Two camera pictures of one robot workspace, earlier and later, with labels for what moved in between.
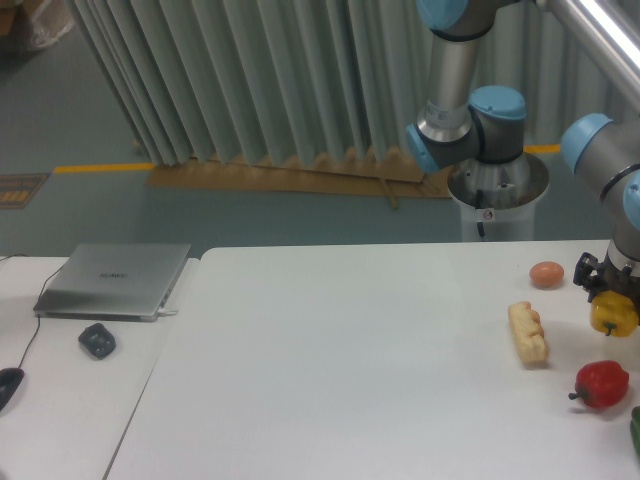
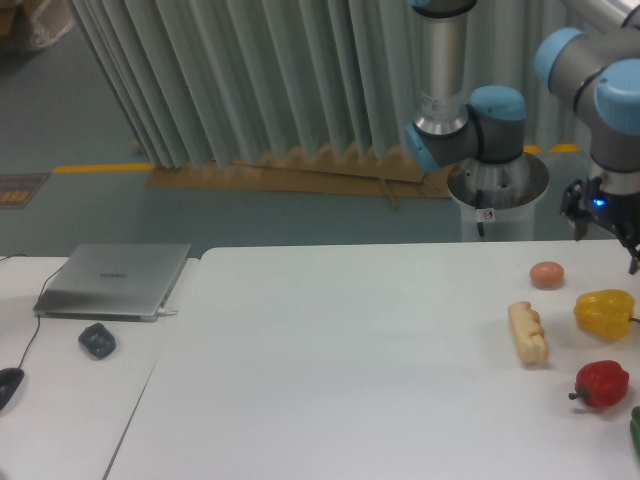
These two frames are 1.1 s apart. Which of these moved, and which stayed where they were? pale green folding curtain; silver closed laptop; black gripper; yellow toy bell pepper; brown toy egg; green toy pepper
Moved: black gripper; yellow toy bell pepper
Stayed: brown toy egg; green toy pepper; silver closed laptop; pale green folding curtain
